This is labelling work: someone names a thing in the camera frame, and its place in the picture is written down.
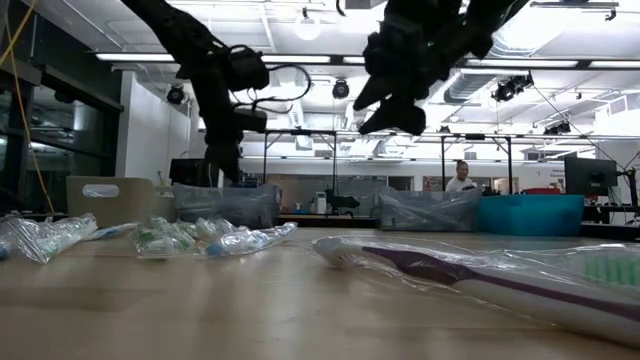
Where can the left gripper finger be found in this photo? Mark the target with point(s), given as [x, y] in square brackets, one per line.
[231, 160]
[216, 160]

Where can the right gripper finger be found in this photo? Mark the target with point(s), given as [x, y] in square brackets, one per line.
[380, 92]
[400, 117]

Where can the black monitor on arm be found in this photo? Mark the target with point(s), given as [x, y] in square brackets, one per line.
[590, 175]

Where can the black background robot arm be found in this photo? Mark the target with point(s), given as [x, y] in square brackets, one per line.
[342, 202]

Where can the smoky transparent plastic bin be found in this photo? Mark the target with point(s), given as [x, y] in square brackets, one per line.
[425, 210]
[250, 207]

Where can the green toothbrush in clear wrapper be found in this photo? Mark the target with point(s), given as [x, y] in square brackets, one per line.
[207, 229]
[50, 240]
[610, 267]
[160, 240]

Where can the blue toothbrush in clear wrapper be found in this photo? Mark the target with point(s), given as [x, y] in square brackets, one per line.
[250, 240]
[2, 252]
[112, 231]

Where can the person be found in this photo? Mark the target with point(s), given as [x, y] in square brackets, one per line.
[457, 184]

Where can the white plastic bin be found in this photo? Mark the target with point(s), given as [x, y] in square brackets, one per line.
[130, 205]

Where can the white background device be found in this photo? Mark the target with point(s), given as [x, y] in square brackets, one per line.
[320, 204]

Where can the round white ceiling lamp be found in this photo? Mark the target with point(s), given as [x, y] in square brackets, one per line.
[299, 27]

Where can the black ceiling spotlight cluster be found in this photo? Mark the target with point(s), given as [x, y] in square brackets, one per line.
[507, 90]

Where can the purple toothbrush in clear wrapper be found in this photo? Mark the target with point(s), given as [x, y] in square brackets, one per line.
[425, 265]

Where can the red box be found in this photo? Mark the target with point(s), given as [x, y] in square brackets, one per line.
[542, 191]

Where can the teal plastic bin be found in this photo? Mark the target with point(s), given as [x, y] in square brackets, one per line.
[530, 215]

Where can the black wall monitor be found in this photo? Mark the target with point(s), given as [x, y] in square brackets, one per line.
[187, 172]

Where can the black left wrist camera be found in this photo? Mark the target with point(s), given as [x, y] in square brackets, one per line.
[250, 120]

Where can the black metal stand frame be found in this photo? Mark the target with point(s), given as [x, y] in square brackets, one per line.
[443, 160]
[300, 132]

